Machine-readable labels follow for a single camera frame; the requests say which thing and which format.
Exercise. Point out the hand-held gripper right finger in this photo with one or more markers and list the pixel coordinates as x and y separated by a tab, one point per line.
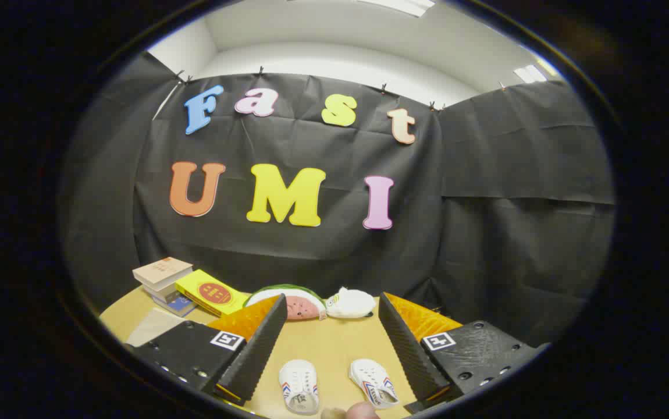
413	355

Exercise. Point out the white book dark spine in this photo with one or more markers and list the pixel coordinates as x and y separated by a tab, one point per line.
160	291

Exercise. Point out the yellow book red circle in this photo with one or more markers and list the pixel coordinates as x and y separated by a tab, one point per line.
212	294

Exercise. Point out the watermelon slice plush toy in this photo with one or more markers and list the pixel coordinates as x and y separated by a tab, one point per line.
305	305

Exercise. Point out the ceiling light panel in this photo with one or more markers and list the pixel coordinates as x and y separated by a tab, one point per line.
530	74
398	6

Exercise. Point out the beige fabric storage box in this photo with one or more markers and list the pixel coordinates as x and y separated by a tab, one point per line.
154	327

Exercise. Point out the blue book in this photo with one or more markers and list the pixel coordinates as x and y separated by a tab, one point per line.
180	304

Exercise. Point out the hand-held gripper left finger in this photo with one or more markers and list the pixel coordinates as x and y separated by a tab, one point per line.
256	355

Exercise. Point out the white plush toy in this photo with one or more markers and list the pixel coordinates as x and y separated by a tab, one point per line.
352	304

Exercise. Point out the beige book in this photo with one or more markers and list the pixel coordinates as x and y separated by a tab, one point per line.
163	269

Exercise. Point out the white shoe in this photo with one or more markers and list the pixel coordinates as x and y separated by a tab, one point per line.
372	381
298	384

